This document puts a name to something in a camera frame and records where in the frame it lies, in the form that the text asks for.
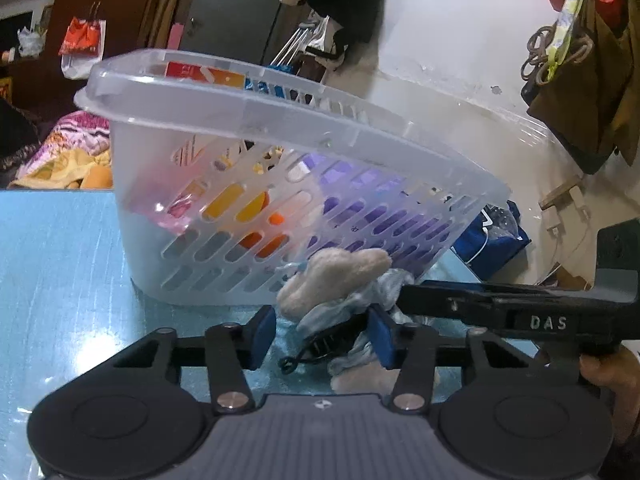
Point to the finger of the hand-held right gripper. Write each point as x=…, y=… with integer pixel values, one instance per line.
x=440, y=297

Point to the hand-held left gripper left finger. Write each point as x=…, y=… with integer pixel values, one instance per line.
x=260, y=336

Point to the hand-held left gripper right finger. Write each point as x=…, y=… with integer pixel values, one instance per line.
x=382, y=342

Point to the black hair claw clip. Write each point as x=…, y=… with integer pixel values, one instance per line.
x=325, y=342

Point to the purple tissue pack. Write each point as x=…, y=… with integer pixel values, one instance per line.
x=370, y=195

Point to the white plastic basket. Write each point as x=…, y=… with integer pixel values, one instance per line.
x=150, y=255

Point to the small red packet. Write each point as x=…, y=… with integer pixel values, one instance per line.
x=185, y=200

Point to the white orange medicine box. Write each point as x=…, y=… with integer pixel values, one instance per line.
x=205, y=74

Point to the person's right forearm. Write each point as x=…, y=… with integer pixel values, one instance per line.
x=627, y=435

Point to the person's right hand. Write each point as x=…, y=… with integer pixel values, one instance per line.
x=615, y=370

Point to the blue shopping bag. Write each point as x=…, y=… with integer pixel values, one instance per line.
x=495, y=245

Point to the brown hanging bag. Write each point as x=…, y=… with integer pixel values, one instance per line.
x=600, y=85

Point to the pink floral blanket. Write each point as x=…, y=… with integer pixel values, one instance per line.
x=75, y=150

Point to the metal clothes hangers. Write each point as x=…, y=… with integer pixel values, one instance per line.
x=295, y=45

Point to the black hanging garment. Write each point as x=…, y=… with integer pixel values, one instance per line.
x=355, y=0

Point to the grey metal door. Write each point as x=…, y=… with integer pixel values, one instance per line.
x=235, y=10

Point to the red and white plastic bag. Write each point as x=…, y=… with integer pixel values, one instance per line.
x=82, y=42

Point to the dark wooden wardrobe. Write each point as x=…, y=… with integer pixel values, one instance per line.
x=115, y=5

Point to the crumpled white plastic bag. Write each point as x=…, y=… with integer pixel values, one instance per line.
x=31, y=40

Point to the wooden wall bracket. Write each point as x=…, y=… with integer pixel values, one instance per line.
x=562, y=195

